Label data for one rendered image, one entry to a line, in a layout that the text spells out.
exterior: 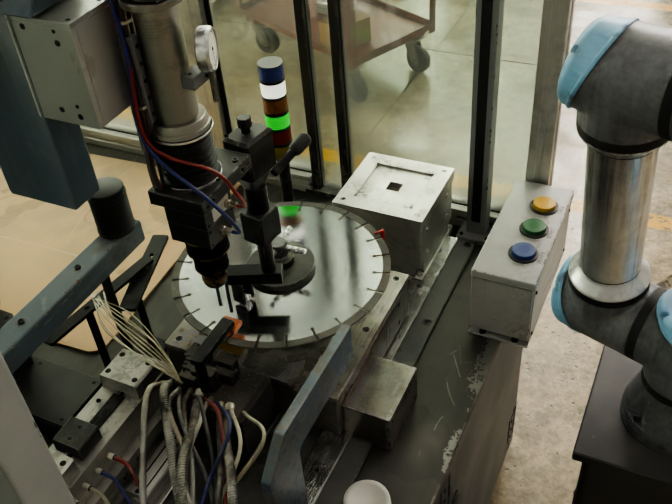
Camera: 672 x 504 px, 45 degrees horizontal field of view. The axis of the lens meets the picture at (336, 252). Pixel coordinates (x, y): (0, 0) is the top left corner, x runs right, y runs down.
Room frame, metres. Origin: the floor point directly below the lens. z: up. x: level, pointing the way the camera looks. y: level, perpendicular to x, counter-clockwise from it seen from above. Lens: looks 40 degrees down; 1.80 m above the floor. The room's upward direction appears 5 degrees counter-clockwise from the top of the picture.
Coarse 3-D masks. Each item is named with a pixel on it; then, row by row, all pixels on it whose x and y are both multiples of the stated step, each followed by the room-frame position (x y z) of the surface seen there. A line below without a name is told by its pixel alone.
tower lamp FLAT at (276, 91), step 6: (264, 84) 1.27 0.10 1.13; (270, 84) 1.26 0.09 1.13; (276, 84) 1.26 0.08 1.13; (282, 84) 1.27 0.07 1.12; (264, 90) 1.27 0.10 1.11; (270, 90) 1.26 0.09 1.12; (276, 90) 1.26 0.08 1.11; (282, 90) 1.27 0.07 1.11; (264, 96) 1.27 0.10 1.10; (270, 96) 1.26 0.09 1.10; (276, 96) 1.26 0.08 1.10; (282, 96) 1.27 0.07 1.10
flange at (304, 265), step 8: (304, 248) 1.01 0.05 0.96; (256, 256) 1.00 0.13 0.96; (288, 256) 0.97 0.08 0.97; (296, 256) 0.99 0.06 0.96; (304, 256) 0.99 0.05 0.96; (312, 256) 0.99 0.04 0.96; (288, 264) 0.96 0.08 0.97; (296, 264) 0.97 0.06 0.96; (304, 264) 0.97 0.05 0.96; (312, 264) 0.97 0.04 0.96; (288, 272) 0.95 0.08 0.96; (296, 272) 0.95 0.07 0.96; (304, 272) 0.95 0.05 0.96; (312, 272) 0.96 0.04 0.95; (288, 280) 0.93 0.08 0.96; (296, 280) 0.93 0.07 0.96; (304, 280) 0.94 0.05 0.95; (264, 288) 0.93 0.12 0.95; (272, 288) 0.93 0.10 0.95; (280, 288) 0.92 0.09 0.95; (288, 288) 0.93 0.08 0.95
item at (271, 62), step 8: (272, 56) 1.30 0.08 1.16; (264, 64) 1.28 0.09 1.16; (272, 64) 1.27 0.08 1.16; (280, 64) 1.27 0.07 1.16; (264, 72) 1.26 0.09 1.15; (272, 72) 1.26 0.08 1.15; (280, 72) 1.27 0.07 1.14; (264, 80) 1.27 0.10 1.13; (272, 80) 1.26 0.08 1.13; (280, 80) 1.27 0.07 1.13
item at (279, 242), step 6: (288, 228) 1.01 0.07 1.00; (282, 234) 1.00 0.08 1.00; (288, 234) 1.00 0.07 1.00; (276, 240) 0.98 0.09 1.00; (282, 240) 0.98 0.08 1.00; (276, 246) 0.97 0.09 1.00; (282, 246) 0.97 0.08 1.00; (288, 246) 0.97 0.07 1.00; (276, 252) 0.96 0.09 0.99; (282, 252) 0.97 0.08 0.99; (294, 252) 0.96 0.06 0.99; (300, 252) 0.96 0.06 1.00; (276, 258) 0.97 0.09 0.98; (282, 258) 0.97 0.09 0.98
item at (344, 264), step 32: (288, 224) 1.09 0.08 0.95; (320, 224) 1.08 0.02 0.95; (352, 224) 1.07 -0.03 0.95; (320, 256) 1.00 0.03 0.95; (352, 256) 0.99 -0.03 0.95; (192, 288) 0.95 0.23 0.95; (224, 288) 0.94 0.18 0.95; (256, 288) 0.93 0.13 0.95; (320, 288) 0.92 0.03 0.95; (352, 288) 0.91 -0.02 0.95; (256, 320) 0.86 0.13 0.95; (288, 320) 0.86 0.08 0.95; (320, 320) 0.85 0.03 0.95
